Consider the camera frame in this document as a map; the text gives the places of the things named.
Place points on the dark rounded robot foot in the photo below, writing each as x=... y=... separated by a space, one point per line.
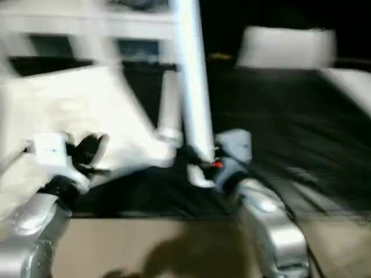
x=121 y=273

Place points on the small gold label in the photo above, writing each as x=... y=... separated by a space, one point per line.
x=221 y=56

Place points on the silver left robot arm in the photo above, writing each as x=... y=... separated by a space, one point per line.
x=32 y=220

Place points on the white plastic table top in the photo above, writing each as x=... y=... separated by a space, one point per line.
x=72 y=101

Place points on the white flat board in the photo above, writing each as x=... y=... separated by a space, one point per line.
x=350 y=87

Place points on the white sideboard with glass doors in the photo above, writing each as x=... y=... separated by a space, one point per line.
x=139 y=26

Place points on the black quilted mat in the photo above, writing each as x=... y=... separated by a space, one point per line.
x=275 y=116

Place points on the pale panel with holes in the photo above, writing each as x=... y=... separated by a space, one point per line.
x=287 y=46

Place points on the black cabinet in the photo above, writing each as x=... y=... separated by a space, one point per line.
x=226 y=29

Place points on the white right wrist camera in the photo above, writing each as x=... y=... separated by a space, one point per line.
x=234 y=144

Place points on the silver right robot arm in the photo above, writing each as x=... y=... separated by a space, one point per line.
x=272 y=226

